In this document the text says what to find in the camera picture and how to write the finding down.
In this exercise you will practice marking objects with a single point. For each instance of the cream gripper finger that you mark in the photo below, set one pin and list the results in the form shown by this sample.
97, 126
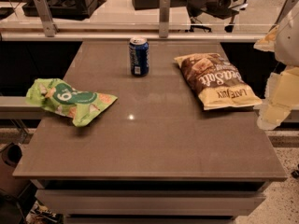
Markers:
267, 43
281, 97

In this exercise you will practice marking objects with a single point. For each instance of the green rice chip bag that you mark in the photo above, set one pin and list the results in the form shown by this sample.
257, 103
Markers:
56, 96

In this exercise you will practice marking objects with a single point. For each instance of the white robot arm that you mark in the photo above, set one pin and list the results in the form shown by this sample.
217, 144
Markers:
286, 47

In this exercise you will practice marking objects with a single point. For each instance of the brown sea salt chip bag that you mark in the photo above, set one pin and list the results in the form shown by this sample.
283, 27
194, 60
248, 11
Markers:
217, 83

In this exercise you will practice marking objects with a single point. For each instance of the black office chair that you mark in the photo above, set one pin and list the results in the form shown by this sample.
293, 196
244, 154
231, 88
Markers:
215, 6

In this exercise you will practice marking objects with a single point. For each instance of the blue soda can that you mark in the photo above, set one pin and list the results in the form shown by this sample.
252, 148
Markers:
139, 56

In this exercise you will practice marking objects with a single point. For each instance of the grey drawer front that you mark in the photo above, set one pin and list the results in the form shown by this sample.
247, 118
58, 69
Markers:
150, 202

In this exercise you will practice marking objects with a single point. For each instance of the black equipment case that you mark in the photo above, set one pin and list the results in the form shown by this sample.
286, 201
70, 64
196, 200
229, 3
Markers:
73, 9

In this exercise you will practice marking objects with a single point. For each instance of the dark bin at left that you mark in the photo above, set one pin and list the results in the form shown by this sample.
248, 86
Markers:
9, 158

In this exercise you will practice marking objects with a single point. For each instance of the right metal railing bracket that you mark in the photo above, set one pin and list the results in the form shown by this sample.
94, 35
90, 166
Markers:
286, 8

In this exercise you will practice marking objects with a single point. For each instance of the metal railing bracket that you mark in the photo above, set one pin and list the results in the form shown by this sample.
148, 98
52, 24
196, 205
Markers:
286, 8
43, 10
164, 12

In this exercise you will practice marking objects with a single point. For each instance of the middle metal railing bracket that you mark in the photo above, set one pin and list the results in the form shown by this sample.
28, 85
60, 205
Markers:
164, 12

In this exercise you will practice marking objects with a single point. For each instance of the left metal railing bracket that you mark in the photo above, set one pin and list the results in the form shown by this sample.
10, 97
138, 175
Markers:
43, 10

